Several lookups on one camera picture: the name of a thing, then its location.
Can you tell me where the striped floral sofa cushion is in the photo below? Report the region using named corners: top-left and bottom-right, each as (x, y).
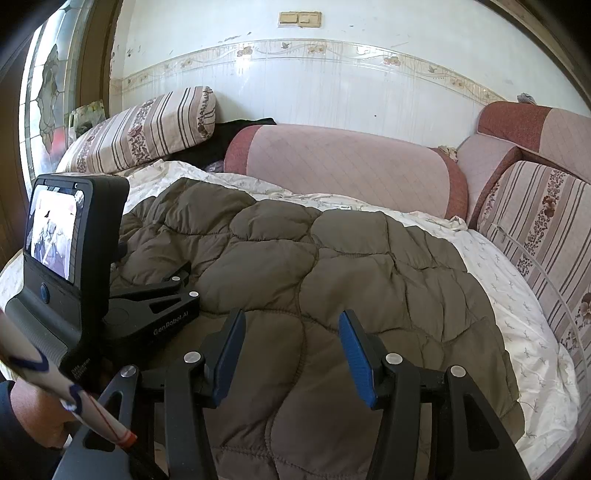
top-left (475, 159), bottom-right (591, 384)

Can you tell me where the white printed strap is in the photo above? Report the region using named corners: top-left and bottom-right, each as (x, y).
top-left (0, 307), bottom-right (138, 450)

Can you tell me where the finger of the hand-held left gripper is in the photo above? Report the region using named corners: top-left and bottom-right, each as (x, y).
top-left (111, 261), bottom-right (192, 301)
top-left (137, 287), bottom-right (202, 344)

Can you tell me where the green printed packet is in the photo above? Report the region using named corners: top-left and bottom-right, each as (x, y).
top-left (68, 100), bottom-right (106, 137)

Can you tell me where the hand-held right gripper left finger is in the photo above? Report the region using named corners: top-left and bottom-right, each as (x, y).
top-left (69, 308), bottom-right (247, 480)

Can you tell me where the person's left hand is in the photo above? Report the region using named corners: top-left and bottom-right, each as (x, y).
top-left (8, 381), bottom-right (77, 450)

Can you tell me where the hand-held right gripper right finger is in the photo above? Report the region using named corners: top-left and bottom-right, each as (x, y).
top-left (338, 310), bottom-right (529, 480)

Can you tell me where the pink patchwork cushion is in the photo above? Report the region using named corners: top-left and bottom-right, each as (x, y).
top-left (455, 100), bottom-right (591, 195)

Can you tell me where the beige wall switch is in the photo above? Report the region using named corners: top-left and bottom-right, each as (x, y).
top-left (278, 11), bottom-right (322, 29)

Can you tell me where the striped floral pillow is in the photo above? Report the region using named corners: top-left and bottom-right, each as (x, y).
top-left (55, 85), bottom-right (218, 175)

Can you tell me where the person's left forearm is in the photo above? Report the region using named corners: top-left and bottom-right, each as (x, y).
top-left (0, 381), bottom-right (56, 480)

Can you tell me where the stained glass window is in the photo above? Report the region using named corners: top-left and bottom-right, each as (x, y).
top-left (16, 2), bottom-right (116, 181)

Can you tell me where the white floral bed quilt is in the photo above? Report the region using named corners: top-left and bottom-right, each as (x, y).
top-left (0, 159), bottom-right (580, 480)

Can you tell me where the olive hooded puffer jacket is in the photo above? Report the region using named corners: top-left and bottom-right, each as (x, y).
top-left (111, 178), bottom-right (527, 480)

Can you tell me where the black cloth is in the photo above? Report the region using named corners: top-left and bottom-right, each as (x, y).
top-left (164, 117), bottom-right (278, 171)

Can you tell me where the pink bolster cushion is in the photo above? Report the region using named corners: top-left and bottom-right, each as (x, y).
top-left (224, 124), bottom-right (469, 220)

